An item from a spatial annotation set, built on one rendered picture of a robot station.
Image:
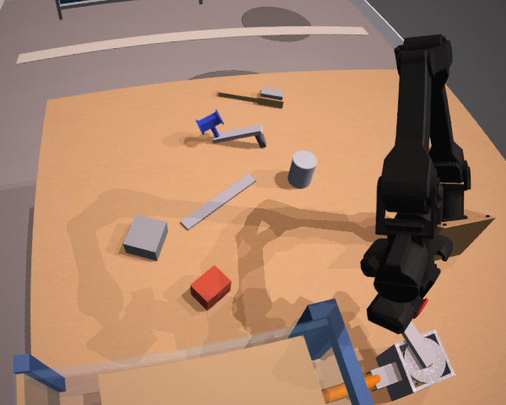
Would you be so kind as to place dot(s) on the blue flat bar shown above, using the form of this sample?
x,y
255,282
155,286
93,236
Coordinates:
x,y
347,350

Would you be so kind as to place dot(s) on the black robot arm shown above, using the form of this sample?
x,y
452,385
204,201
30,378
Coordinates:
x,y
417,182

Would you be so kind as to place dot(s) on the grey flat bar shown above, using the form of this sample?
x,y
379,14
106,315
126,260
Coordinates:
x,y
217,202

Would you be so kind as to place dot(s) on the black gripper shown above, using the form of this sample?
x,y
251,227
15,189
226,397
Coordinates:
x,y
397,316

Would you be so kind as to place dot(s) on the grey cylinder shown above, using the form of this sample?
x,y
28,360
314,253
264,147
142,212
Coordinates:
x,y
302,169

